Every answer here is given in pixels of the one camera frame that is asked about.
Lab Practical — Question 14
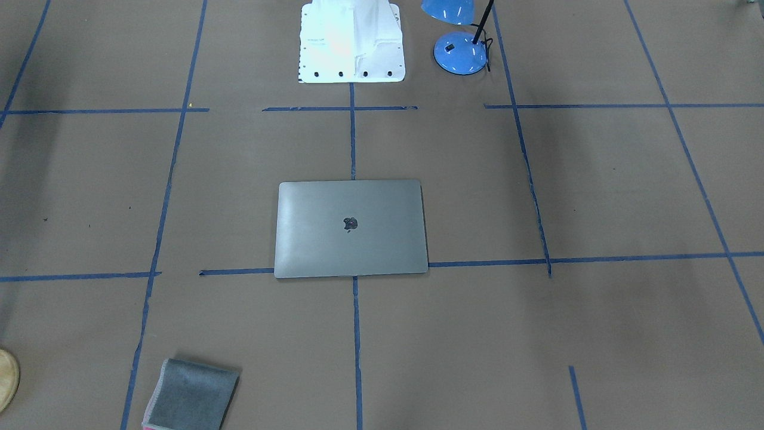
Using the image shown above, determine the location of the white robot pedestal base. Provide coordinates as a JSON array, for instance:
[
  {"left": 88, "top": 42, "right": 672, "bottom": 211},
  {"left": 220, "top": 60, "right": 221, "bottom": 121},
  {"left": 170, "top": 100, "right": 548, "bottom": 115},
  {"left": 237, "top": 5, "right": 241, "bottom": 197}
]
[{"left": 298, "top": 1, "right": 406, "bottom": 84}]

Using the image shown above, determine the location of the wooden mug tree stand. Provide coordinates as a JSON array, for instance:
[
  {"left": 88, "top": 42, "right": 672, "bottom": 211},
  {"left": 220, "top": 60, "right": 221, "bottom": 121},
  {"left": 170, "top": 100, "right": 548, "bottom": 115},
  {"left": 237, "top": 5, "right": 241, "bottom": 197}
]
[{"left": 1, "top": 349, "right": 21, "bottom": 413}]

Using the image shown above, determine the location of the grey folded cloth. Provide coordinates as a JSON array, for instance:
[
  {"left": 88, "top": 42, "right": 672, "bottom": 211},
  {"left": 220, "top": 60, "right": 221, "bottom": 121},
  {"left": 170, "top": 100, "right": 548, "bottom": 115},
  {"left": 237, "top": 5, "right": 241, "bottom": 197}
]
[{"left": 141, "top": 358, "right": 240, "bottom": 429}]

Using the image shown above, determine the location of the blue desk lamp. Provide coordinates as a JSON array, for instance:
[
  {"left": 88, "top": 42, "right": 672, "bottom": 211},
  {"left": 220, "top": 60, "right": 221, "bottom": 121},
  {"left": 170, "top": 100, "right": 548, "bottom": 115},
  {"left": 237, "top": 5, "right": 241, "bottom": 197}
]
[{"left": 420, "top": 1, "right": 495, "bottom": 76}]

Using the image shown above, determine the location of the grey laptop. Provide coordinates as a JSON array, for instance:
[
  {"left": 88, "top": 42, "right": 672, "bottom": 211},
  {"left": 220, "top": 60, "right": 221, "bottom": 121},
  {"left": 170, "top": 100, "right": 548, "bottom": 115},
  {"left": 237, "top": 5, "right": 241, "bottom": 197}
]
[{"left": 275, "top": 179, "right": 429, "bottom": 280}]

